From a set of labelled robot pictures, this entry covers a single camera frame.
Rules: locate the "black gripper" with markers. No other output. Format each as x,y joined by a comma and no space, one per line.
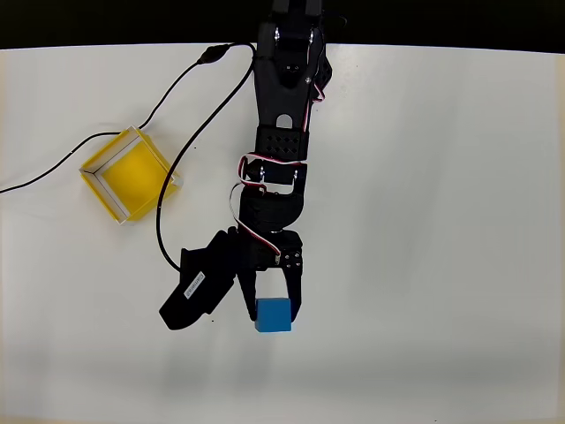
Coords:
260,257

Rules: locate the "yellow open box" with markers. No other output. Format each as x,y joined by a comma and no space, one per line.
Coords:
132,176

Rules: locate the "blue cube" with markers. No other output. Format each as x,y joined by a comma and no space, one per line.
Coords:
273,314

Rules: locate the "black wrist-mounted camera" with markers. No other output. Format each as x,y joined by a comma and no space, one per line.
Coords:
198,291

